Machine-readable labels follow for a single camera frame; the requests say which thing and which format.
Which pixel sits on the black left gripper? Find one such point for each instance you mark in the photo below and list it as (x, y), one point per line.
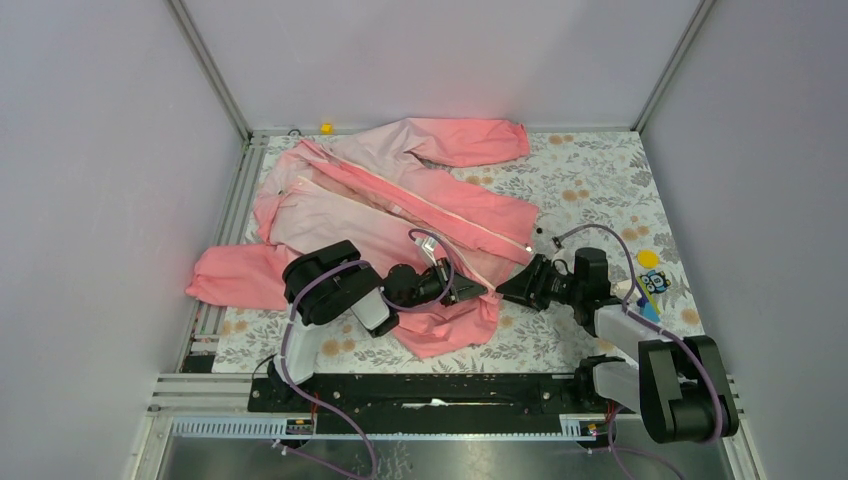
(466, 289)

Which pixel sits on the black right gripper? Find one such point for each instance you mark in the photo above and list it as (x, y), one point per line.
(529, 284)

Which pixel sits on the pink zip-up jacket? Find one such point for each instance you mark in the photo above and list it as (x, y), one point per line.
(371, 189)

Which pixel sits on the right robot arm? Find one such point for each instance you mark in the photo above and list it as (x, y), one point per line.
(678, 385)

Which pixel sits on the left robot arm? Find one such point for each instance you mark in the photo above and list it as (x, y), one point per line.
(330, 282)

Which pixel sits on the floral patterned table mat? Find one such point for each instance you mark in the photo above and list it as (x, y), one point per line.
(591, 189)

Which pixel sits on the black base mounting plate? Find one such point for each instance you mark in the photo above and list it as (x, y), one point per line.
(352, 397)

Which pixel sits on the yellow round disc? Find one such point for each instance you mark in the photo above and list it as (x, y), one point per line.
(648, 259)

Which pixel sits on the cartoon sticker toy block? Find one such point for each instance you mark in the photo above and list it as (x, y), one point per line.
(644, 291)

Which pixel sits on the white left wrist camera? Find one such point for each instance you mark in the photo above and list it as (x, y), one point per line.
(428, 245)

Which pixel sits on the grey slotted cable duct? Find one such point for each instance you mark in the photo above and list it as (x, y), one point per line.
(522, 427)

